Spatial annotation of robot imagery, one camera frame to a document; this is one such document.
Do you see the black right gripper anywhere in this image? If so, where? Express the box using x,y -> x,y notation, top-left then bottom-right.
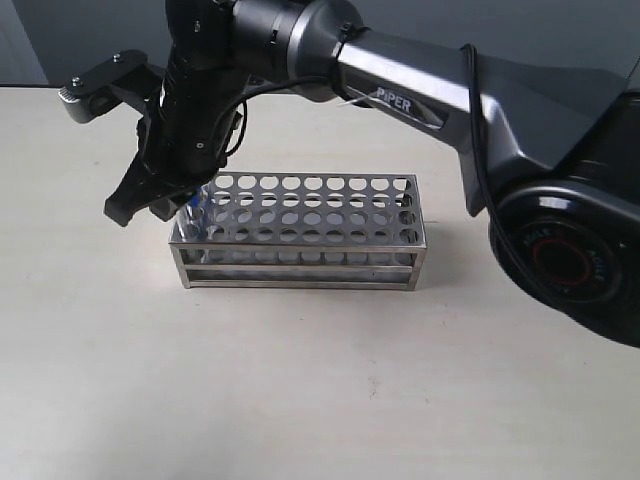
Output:
104,64 -> 249,227

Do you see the blue-capped test tube three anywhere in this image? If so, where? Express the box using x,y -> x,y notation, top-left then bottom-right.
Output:
176,188 -> 208,241

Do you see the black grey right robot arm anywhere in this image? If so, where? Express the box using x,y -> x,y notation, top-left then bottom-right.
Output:
104,1 -> 639,347

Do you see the stainless steel test tube rack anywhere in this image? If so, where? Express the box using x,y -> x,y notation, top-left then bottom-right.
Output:
169,171 -> 428,291

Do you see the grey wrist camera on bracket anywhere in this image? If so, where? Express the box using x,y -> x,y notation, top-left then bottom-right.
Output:
58,50 -> 164,124

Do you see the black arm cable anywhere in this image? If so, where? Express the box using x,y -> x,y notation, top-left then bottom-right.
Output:
209,43 -> 531,281

